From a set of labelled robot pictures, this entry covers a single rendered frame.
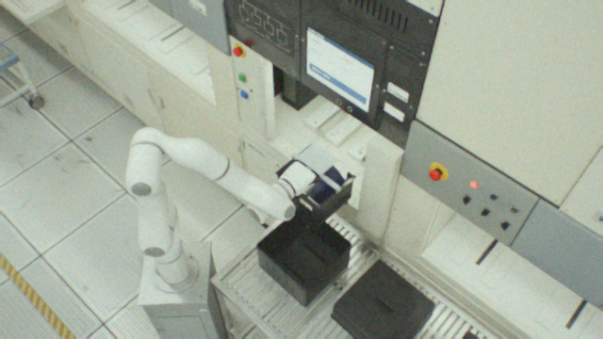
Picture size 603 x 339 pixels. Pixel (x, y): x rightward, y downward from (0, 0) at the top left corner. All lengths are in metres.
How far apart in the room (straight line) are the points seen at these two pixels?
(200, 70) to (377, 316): 1.56
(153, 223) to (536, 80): 1.27
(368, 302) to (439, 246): 0.39
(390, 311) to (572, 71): 1.16
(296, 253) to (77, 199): 1.74
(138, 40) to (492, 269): 2.14
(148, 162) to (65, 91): 2.68
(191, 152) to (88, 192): 2.09
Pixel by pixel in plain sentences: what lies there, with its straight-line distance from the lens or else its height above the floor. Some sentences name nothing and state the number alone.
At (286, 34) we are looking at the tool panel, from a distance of 2.01.
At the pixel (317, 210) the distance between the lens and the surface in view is 2.05.
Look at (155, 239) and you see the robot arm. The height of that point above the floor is 1.19.
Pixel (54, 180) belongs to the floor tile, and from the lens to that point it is 3.86.
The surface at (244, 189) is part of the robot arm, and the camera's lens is 1.81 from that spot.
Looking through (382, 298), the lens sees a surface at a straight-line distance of 2.19.
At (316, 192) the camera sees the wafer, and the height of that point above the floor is 1.05.
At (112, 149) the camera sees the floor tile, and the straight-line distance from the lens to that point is 3.88.
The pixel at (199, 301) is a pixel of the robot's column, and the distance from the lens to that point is 2.34.
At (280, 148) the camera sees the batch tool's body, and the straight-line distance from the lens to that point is 2.58.
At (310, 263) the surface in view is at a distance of 2.37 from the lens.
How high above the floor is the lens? 2.88
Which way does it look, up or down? 54 degrees down
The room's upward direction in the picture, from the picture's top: 1 degrees clockwise
